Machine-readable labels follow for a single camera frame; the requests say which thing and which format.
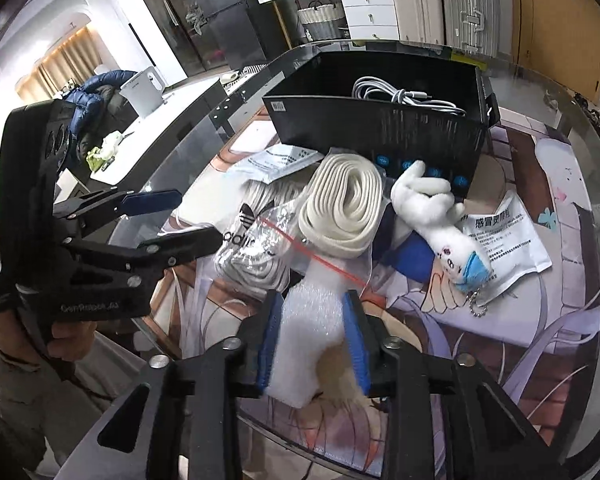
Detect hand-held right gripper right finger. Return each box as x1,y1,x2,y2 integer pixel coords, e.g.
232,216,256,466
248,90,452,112
346,291,570,480

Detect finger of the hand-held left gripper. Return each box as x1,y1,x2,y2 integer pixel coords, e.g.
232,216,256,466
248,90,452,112
52,189,183,223
65,227,224,282

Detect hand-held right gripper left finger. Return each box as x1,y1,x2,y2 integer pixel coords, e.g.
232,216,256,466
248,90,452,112
67,290,286,480

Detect white foam piece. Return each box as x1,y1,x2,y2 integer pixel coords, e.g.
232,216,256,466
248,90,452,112
267,270,363,408

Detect clear bag of white cord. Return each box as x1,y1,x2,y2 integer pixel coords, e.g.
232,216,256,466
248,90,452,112
212,180,376,296

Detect white printed packet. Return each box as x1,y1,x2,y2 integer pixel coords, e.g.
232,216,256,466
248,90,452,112
230,145,326,186

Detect white webbing strap roll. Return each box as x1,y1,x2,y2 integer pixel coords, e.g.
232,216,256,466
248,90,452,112
298,152,396,261

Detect white plush toy keychain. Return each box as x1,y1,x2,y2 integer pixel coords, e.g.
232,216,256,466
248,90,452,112
390,160,496,319

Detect white medicine packet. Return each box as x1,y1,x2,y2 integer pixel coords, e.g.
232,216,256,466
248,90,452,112
460,190,553,301

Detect black storage box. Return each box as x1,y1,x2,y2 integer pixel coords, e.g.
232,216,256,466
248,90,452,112
262,42,501,198

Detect person's left forearm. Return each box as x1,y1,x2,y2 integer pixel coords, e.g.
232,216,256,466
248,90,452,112
0,330,111,480

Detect person's left hand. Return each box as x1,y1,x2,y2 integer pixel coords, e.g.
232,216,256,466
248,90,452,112
0,220,98,367

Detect green white cloth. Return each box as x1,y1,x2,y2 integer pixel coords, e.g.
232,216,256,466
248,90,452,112
86,132,124,172

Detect blue puffer jacket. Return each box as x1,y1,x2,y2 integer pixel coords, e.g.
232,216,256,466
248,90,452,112
62,70,138,161

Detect white low table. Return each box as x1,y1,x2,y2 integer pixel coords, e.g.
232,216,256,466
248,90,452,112
55,77,227,206

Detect white electric kettle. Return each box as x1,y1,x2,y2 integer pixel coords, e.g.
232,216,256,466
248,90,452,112
120,67,166,118

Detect beige curtain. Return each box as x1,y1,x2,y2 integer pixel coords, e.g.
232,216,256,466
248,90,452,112
17,25,103,101

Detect anime printed desk mat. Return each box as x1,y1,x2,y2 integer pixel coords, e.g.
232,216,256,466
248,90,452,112
155,125,600,480

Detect dark glass cabinet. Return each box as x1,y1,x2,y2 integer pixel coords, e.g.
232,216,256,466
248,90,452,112
125,0,216,81

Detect black fridge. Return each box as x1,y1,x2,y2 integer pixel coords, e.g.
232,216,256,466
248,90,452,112
200,0,281,70

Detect woven basket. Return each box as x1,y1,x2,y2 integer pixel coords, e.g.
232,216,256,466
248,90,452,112
297,0,342,41

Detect white dresser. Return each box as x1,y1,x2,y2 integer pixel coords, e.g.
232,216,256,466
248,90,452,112
252,0,401,43

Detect white suitcase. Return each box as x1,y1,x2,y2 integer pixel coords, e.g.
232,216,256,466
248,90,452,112
386,0,446,43

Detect silver suitcase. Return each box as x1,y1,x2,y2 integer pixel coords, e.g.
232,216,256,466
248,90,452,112
440,0,501,58

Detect wooden door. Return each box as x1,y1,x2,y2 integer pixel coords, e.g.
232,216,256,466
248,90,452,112
510,0,600,106

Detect white charging cable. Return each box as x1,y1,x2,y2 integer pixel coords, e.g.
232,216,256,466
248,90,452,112
352,76,468,117

